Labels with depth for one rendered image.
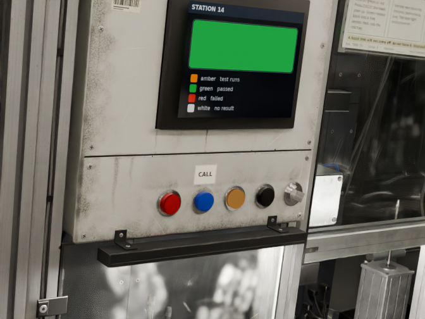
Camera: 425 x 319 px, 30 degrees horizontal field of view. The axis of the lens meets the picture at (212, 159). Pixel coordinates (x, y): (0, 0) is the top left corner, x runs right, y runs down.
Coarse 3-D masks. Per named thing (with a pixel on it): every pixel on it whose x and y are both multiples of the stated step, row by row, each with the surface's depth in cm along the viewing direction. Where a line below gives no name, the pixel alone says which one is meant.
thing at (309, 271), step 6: (306, 264) 163; (312, 264) 164; (318, 264) 165; (300, 270) 162; (306, 270) 163; (312, 270) 164; (318, 270) 165; (300, 276) 163; (306, 276) 164; (312, 276) 165; (300, 282) 163; (306, 282) 164; (312, 282) 165
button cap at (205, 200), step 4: (204, 192) 118; (208, 192) 118; (200, 196) 117; (204, 196) 118; (208, 196) 118; (212, 196) 118; (196, 200) 117; (200, 200) 117; (204, 200) 118; (208, 200) 118; (212, 200) 119; (196, 204) 118; (200, 204) 117; (204, 204) 118; (208, 204) 118; (212, 204) 119; (200, 208) 118; (204, 208) 118; (208, 208) 118
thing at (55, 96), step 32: (64, 0) 100; (64, 32) 101; (64, 64) 102; (64, 96) 103; (64, 128) 104; (64, 160) 105; (64, 192) 106; (32, 224) 104; (32, 256) 105; (32, 288) 106; (384, 288) 178
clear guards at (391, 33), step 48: (384, 0) 133; (336, 48) 129; (384, 48) 136; (336, 96) 132; (384, 96) 139; (336, 144) 134; (384, 144) 141; (336, 192) 137; (384, 192) 144; (144, 240) 115; (336, 240) 140; (384, 240) 147; (96, 288) 112; (144, 288) 117; (192, 288) 123; (240, 288) 129
